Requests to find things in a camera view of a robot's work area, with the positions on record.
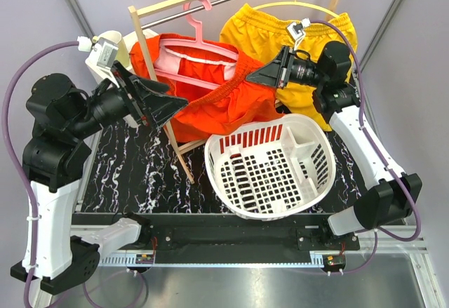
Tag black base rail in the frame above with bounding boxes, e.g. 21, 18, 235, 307
69, 211, 362, 265

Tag yellow shorts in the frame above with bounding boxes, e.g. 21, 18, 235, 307
219, 4, 342, 132

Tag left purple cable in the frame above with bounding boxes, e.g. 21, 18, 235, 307
1, 40, 81, 308

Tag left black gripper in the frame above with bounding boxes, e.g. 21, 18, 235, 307
67, 59, 189, 138

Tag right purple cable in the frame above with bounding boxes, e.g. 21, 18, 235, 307
308, 19, 424, 274

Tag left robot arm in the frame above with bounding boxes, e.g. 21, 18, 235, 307
11, 62, 187, 295

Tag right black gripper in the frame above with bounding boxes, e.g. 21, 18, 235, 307
246, 46, 326, 90

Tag pale yellow cup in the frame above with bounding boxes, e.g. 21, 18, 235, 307
89, 30, 130, 69

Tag purple cable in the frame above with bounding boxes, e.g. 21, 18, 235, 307
308, 19, 424, 274
1, 40, 81, 308

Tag orange shorts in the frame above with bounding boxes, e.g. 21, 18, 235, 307
146, 33, 283, 142

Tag pink plastic hanger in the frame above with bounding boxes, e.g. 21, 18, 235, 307
154, 13, 239, 90

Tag yellow wire hanger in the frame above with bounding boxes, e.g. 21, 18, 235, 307
253, 0, 339, 19

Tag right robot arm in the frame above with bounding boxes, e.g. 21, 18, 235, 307
246, 41, 422, 250

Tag wooden clothes rack frame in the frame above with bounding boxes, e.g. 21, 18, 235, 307
128, 0, 351, 185

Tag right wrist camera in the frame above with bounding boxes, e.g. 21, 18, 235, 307
286, 18, 311, 51

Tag white plastic laundry basket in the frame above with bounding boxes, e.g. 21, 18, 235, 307
204, 114, 336, 221

